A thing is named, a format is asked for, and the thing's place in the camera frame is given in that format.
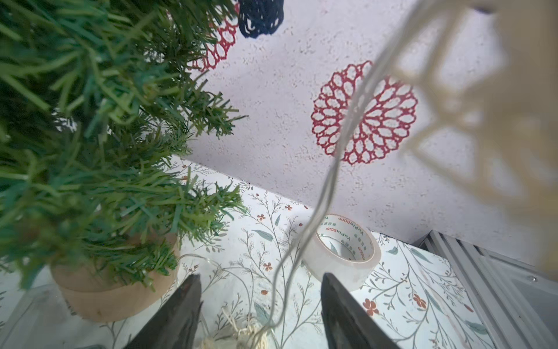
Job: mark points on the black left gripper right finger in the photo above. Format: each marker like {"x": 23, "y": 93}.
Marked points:
{"x": 346, "y": 323}

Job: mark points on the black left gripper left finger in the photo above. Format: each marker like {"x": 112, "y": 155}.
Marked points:
{"x": 174, "y": 326}

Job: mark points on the right small green christmas tree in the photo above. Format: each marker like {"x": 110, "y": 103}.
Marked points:
{"x": 97, "y": 97}

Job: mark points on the clear tape roll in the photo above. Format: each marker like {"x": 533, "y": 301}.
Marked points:
{"x": 341, "y": 247}

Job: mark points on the blue wicker light ball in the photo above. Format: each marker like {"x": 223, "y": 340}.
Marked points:
{"x": 260, "y": 17}

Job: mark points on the metal base rail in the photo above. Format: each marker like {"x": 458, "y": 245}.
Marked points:
{"x": 516, "y": 301}

